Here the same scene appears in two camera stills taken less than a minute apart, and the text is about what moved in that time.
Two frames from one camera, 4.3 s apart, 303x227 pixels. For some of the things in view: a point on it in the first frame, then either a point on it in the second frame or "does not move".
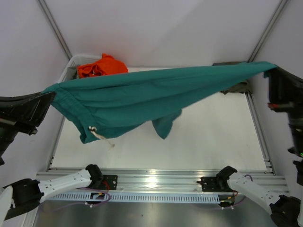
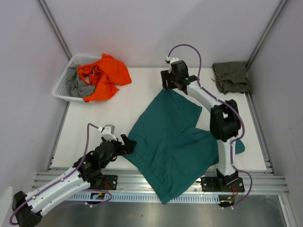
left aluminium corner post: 56,28 does not move
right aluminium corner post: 281,5 does not move
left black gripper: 22,112 -> 129,145
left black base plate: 112,182 does not move
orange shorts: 108,65 does not move
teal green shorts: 110,103 -> 173,155
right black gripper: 284,87 -> 165,76
